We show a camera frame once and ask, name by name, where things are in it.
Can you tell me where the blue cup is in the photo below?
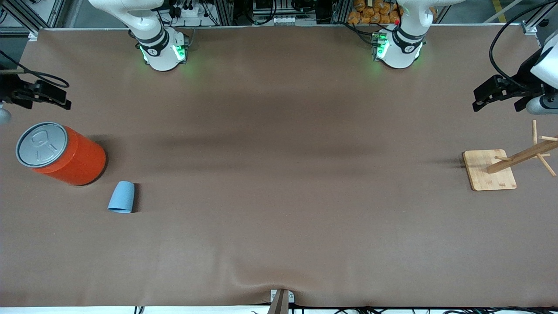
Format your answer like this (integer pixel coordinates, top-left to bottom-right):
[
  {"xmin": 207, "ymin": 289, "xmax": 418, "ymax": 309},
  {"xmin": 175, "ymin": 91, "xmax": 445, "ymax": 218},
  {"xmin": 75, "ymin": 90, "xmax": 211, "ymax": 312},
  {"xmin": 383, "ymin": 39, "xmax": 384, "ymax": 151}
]
[{"xmin": 107, "ymin": 181, "xmax": 136, "ymax": 214}]

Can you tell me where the white power strip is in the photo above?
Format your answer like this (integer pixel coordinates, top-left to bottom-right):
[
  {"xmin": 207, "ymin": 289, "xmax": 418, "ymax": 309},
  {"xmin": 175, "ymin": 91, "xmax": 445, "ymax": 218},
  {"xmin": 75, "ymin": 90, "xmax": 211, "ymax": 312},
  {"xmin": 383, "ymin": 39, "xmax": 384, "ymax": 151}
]
[{"xmin": 172, "ymin": 3, "xmax": 211, "ymax": 19}]

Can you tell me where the orange can with grey lid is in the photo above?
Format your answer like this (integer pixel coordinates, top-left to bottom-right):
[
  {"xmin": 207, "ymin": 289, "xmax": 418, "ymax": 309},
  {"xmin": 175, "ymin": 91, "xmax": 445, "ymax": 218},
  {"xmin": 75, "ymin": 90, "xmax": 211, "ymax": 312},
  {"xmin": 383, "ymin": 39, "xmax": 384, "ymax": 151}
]
[{"xmin": 16, "ymin": 122, "xmax": 107, "ymax": 187}]

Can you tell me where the wooden cup rack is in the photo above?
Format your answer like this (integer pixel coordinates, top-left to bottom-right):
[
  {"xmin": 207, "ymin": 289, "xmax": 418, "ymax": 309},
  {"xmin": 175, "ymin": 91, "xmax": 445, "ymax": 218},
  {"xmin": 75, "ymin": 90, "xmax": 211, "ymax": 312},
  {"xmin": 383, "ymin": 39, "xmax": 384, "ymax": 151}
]
[{"xmin": 462, "ymin": 120, "xmax": 558, "ymax": 191}]

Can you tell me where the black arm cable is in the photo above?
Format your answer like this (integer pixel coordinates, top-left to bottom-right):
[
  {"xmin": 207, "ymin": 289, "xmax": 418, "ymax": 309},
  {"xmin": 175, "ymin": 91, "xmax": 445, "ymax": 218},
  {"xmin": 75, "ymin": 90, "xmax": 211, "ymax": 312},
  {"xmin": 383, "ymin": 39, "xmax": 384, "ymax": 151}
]
[
  {"xmin": 0, "ymin": 50, "xmax": 70, "ymax": 89},
  {"xmin": 489, "ymin": 0, "xmax": 558, "ymax": 88}
]

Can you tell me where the brown camera mount pole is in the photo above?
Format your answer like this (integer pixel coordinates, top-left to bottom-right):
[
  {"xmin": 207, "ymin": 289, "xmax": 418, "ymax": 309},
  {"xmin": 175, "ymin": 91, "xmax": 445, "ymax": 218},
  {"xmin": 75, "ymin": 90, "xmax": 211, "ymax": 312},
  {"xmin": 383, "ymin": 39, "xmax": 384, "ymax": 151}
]
[{"xmin": 267, "ymin": 290, "xmax": 289, "ymax": 314}]

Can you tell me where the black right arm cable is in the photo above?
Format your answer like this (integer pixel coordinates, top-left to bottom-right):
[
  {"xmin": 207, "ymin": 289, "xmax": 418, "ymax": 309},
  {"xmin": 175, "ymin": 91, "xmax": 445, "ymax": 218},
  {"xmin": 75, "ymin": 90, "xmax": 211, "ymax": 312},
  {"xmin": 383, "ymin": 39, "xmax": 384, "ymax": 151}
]
[{"xmin": 0, "ymin": 50, "xmax": 70, "ymax": 89}]

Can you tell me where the brown table mat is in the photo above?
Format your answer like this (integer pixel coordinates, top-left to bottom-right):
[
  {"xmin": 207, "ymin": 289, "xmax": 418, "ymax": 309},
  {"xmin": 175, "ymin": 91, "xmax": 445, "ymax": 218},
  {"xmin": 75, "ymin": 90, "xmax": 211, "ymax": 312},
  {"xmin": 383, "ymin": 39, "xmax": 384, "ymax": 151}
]
[{"xmin": 0, "ymin": 24, "xmax": 558, "ymax": 308}]

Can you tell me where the orange snack bag pile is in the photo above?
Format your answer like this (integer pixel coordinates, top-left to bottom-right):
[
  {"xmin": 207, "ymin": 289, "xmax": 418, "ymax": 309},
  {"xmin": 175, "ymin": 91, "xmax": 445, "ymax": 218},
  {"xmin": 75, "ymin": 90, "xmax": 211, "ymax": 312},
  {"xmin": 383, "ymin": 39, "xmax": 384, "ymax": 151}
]
[{"xmin": 347, "ymin": 0, "xmax": 402, "ymax": 25}]

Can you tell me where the metal table clamp bracket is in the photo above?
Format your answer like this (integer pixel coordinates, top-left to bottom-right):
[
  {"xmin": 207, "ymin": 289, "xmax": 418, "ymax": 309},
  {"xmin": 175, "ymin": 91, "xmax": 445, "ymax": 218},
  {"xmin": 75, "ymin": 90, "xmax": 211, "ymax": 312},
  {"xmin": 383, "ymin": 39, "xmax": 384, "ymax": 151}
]
[{"xmin": 270, "ymin": 289, "xmax": 295, "ymax": 304}]

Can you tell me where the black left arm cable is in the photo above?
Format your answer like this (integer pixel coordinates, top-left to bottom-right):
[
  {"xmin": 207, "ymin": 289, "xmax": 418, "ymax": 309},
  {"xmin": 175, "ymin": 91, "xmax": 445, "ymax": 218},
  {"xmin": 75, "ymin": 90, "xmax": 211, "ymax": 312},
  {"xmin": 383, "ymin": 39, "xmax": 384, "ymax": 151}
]
[{"xmin": 489, "ymin": 0, "xmax": 558, "ymax": 88}]

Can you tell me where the aluminium frame rail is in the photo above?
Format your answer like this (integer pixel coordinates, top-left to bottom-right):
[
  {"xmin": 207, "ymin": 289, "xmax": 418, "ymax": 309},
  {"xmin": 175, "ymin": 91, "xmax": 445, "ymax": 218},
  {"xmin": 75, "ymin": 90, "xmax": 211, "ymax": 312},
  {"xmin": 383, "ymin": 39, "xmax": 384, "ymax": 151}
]
[{"xmin": 0, "ymin": 0, "xmax": 67, "ymax": 35}]

